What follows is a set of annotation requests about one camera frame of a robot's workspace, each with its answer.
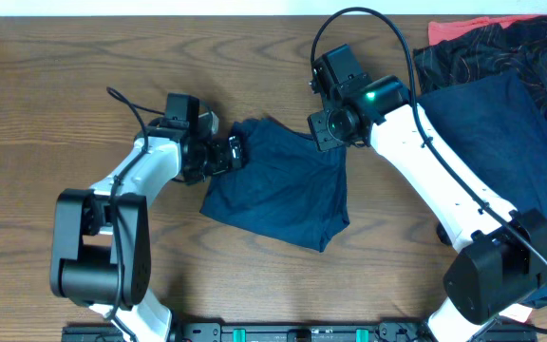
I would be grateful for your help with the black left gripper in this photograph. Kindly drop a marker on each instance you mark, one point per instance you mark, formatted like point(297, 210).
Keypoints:
point(224, 163)

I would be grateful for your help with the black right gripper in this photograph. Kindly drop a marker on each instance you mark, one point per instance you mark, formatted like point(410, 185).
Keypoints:
point(323, 136)

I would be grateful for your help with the navy blue shorts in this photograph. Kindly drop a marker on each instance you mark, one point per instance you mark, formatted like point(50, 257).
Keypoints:
point(287, 190)

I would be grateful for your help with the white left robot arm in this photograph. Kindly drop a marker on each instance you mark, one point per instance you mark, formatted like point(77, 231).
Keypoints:
point(101, 250)

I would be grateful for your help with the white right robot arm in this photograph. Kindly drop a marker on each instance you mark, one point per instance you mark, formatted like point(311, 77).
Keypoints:
point(501, 251)

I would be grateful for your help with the coral pink garment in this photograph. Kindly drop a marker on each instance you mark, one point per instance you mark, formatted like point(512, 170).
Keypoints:
point(477, 95)

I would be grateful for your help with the blue garment in pile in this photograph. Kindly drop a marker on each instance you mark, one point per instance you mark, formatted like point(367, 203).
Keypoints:
point(496, 128)

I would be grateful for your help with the black striped garment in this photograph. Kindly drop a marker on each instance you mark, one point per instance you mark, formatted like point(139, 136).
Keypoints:
point(462, 52)

